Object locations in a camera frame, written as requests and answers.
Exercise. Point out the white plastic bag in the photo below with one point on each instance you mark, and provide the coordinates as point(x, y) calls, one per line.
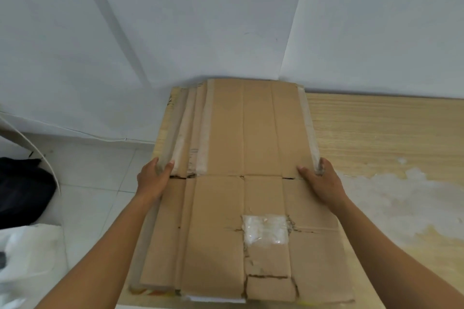
point(32, 247)

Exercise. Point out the person's left hand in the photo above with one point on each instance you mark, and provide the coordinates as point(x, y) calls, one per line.
point(152, 183)

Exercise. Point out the person's right forearm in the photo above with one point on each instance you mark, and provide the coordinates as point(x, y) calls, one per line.
point(398, 265)

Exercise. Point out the light wooden table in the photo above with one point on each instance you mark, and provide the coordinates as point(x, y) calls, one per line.
point(380, 131)

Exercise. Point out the person's left forearm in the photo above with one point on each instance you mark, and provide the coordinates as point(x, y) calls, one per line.
point(98, 258)

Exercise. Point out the black bag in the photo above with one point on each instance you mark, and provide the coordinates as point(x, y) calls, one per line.
point(21, 193)

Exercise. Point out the person's right hand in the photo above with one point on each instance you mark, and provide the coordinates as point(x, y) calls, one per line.
point(328, 189)

